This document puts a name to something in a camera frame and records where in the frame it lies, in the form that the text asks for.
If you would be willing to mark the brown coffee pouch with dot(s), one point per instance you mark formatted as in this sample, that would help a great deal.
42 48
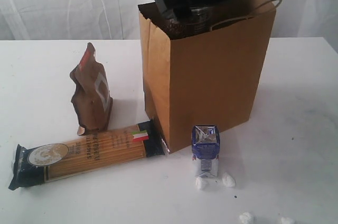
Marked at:
91 100

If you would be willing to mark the blue white milk carton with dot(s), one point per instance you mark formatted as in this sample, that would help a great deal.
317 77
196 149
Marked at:
205 150

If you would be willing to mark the silver pull-tab tin can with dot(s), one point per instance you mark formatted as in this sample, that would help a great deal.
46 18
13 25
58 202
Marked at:
198 23

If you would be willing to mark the spaghetti pasta package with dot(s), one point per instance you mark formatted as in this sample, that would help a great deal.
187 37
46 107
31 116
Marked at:
52 162

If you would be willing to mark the brown paper bag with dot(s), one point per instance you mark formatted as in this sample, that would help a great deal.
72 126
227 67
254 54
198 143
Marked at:
206 79

